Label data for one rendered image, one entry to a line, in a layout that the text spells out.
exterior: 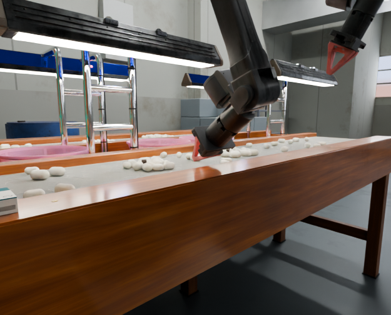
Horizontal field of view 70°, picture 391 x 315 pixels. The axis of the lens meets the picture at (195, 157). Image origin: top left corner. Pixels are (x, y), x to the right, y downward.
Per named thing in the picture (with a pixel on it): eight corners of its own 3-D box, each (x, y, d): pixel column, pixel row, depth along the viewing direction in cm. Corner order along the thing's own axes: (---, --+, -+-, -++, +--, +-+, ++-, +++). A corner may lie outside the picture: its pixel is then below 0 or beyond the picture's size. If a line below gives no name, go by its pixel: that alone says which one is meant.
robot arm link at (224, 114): (247, 117, 54) (263, 114, 58) (228, 90, 56) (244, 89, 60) (226, 137, 59) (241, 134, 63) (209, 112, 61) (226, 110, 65)
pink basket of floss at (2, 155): (104, 171, 102) (102, 145, 100) (63, 192, 75) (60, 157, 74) (34, 170, 104) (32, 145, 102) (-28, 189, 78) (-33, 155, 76)
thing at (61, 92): (111, 164, 116) (106, 51, 109) (60, 171, 102) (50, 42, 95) (92, 159, 130) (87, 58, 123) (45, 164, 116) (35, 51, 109)
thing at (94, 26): (223, 65, 93) (224, 43, 92) (-3, 27, 51) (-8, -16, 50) (206, 69, 99) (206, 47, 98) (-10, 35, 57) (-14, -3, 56)
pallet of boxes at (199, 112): (227, 167, 464) (228, 101, 447) (265, 174, 415) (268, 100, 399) (180, 177, 388) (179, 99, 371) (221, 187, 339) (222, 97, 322)
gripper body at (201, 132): (189, 131, 64) (207, 110, 59) (219, 129, 71) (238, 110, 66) (201, 155, 62) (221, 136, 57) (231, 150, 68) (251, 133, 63)
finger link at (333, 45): (314, 69, 76) (333, 33, 72) (323, 71, 81) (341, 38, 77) (337, 78, 73) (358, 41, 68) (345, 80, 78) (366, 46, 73)
